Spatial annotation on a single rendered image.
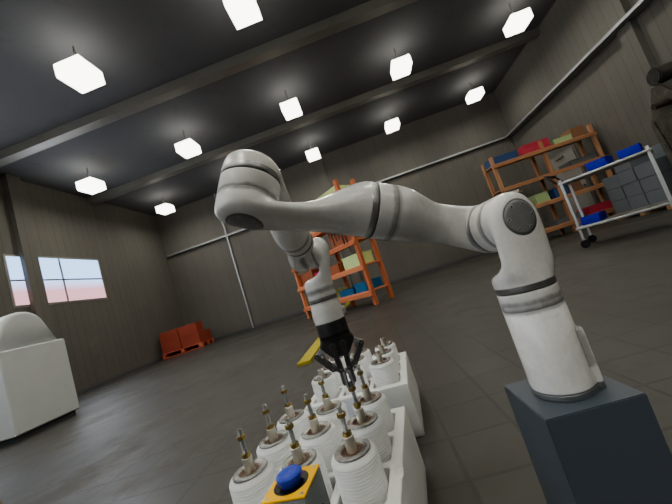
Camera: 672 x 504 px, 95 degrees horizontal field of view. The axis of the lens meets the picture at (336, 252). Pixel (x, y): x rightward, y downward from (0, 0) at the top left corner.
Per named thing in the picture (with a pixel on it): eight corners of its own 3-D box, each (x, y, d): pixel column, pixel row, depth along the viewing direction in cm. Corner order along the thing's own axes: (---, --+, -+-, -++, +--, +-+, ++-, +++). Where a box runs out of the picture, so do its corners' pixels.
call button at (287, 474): (308, 474, 48) (304, 460, 48) (299, 493, 44) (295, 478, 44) (285, 478, 48) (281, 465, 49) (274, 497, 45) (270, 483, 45)
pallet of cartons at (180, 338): (180, 352, 1086) (174, 329, 1094) (216, 340, 1074) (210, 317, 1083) (161, 360, 987) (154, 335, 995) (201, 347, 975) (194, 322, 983)
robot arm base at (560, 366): (574, 371, 54) (537, 278, 56) (615, 391, 45) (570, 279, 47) (521, 386, 55) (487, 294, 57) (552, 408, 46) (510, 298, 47)
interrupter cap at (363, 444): (339, 445, 66) (338, 441, 66) (372, 437, 64) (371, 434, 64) (331, 468, 58) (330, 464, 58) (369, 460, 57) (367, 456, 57)
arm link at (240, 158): (279, 221, 71) (275, 256, 68) (212, 146, 46) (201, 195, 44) (317, 219, 69) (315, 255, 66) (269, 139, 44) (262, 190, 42)
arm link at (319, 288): (345, 292, 79) (313, 303, 79) (326, 236, 80) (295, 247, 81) (342, 294, 72) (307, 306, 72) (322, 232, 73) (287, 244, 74)
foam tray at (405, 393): (418, 389, 142) (405, 350, 143) (425, 435, 103) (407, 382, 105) (340, 408, 149) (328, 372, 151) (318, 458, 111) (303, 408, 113)
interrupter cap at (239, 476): (270, 456, 71) (269, 453, 71) (265, 475, 63) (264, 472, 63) (237, 469, 70) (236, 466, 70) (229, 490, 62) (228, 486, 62)
